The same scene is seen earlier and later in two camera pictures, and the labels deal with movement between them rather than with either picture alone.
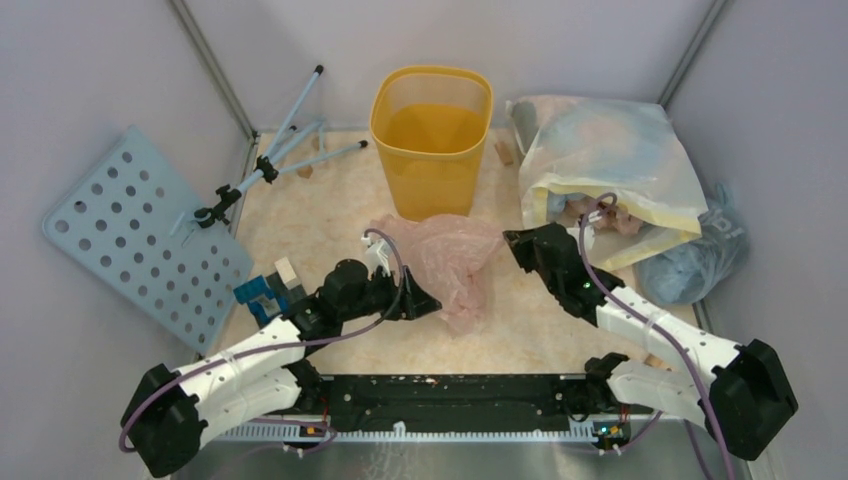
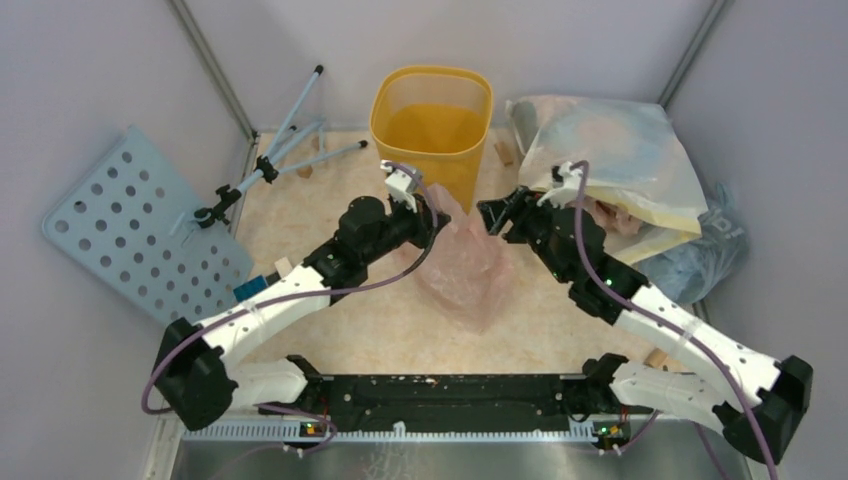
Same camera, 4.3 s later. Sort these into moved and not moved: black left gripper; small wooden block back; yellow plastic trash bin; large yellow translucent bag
Moved: black left gripper
Not moved: large yellow translucent bag; small wooden block back; yellow plastic trash bin
